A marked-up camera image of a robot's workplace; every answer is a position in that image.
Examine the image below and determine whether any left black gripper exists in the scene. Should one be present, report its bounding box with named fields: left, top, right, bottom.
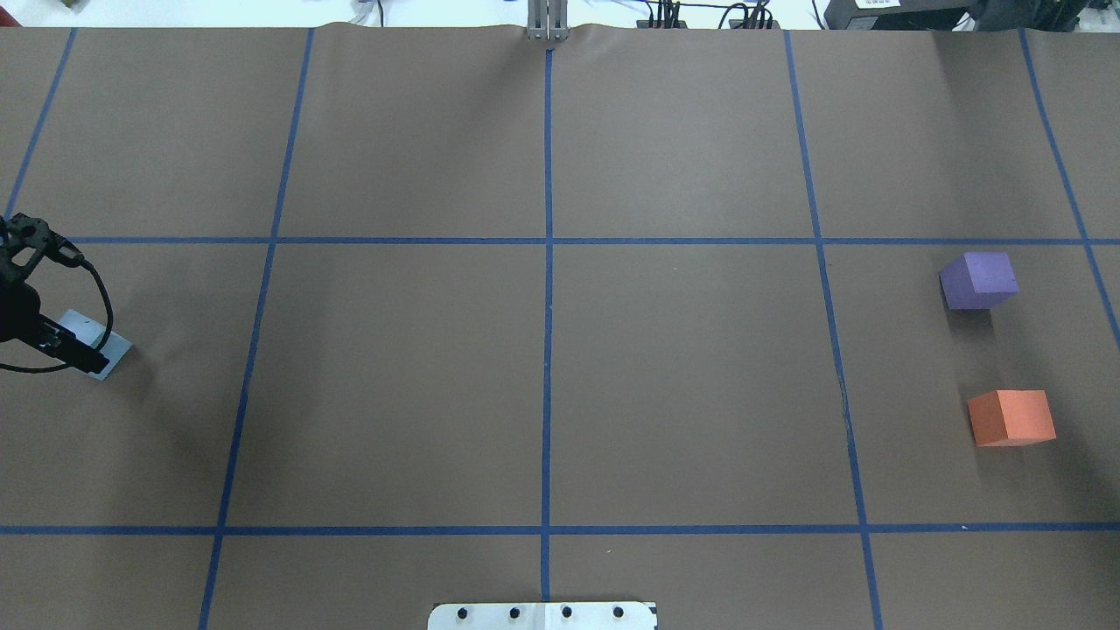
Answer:
left=1, top=284, right=109, bottom=376

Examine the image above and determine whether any light blue foam block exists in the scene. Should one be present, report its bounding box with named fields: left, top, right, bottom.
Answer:
left=59, top=311, right=133, bottom=382

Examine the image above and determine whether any purple foam block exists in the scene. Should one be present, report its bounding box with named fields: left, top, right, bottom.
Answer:
left=937, top=251, right=1020, bottom=311

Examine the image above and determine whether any orange foam block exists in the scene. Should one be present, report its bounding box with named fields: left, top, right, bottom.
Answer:
left=965, top=389, right=1056, bottom=447

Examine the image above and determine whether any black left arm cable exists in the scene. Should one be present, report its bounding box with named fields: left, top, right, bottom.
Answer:
left=0, top=245, right=116, bottom=376

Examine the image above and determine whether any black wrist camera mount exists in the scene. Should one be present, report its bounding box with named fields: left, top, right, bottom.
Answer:
left=1, top=213, right=87, bottom=288

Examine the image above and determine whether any aluminium frame post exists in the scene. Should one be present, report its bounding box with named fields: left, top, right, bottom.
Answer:
left=528, top=0, right=571, bottom=43

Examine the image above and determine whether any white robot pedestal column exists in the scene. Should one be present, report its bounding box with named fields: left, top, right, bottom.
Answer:
left=427, top=601, right=659, bottom=629

